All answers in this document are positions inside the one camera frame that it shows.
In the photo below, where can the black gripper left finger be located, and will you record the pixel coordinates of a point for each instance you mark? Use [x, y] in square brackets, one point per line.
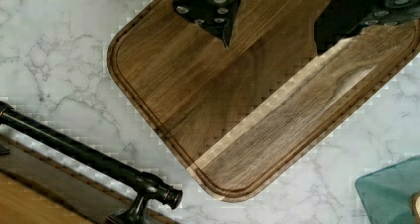
[217, 17]

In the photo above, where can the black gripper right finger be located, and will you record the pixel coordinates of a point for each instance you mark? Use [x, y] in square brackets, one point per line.
[343, 19]

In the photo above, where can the dark bronze drawer handle bar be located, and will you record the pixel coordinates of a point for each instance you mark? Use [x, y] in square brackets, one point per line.
[148, 186]

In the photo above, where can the wooden drawer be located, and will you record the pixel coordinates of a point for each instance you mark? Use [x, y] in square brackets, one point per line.
[38, 190]

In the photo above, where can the dark wooden cutting board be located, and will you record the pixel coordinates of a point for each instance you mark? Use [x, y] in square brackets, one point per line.
[237, 118]

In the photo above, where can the teal glass object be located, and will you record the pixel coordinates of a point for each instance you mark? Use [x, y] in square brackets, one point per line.
[386, 193]

